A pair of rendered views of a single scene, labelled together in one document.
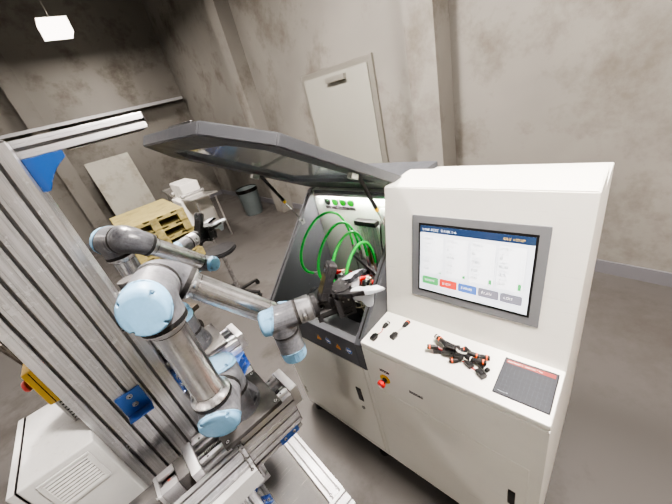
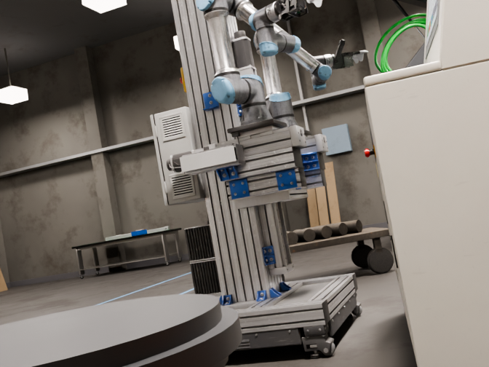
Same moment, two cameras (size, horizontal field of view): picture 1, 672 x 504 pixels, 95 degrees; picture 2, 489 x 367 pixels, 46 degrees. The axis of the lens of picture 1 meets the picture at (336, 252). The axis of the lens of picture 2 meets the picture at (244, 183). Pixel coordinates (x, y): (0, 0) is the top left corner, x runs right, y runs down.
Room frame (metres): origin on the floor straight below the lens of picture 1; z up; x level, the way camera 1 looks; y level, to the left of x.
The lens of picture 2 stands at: (-0.83, -1.61, 0.63)
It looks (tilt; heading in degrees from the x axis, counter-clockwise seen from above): 3 degrees up; 54
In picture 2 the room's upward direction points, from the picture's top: 10 degrees counter-clockwise
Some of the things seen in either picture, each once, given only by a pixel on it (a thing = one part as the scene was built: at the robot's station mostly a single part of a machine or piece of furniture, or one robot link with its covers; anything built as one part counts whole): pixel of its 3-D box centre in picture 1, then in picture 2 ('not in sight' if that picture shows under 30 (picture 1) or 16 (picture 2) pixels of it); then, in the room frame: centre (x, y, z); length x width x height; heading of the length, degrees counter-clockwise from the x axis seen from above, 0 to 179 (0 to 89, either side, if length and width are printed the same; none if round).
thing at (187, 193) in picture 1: (194, 206); not in sight; (6.30, 2.53, 0.52); 2.20 x 0.56 x 1.04; 34
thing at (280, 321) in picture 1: (279, 319); (263, 19); (0.70, 0.20, 1.43); 0.11 x 0.08 x 0.09; 99
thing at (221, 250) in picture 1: (230, 272); not in sight; (3.28, 1.27, 0.34); 0.57 x 0.54 x 0.68; 120
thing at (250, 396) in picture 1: (235, 395); (255, 115); (0.79, 0.48, 1.09); 0.15 x 0.15 x 0.10
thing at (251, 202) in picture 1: (250, 200); not in sight; (6.50, 1.47, 0.28); 0.47 x 0.45 x 0.57; 35
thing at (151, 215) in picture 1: (158, 241); not in sight; (4.74, 2.67, 0.49); 1.33 x 0.91 x 0.98; 36
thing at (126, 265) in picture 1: (139, 281); (271, 73); (1.27, 0.88, 1.41); 0.15 x 0.12 x 0.55; 61
